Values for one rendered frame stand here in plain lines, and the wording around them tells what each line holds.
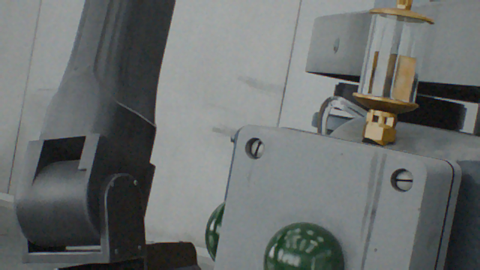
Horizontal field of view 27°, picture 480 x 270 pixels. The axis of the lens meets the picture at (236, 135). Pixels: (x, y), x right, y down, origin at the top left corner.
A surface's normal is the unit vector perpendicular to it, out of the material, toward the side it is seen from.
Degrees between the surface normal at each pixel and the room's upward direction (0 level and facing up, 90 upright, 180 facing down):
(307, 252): 70
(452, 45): 90
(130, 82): 65
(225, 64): 90
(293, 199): 90
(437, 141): 23
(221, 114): 90
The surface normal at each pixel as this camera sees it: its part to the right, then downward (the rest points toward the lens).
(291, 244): -0.37, -0.50
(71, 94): -0.56, -0.39
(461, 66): -0.97, -0.17
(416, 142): -0.01, -0.92
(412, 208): -0.47, -0.04
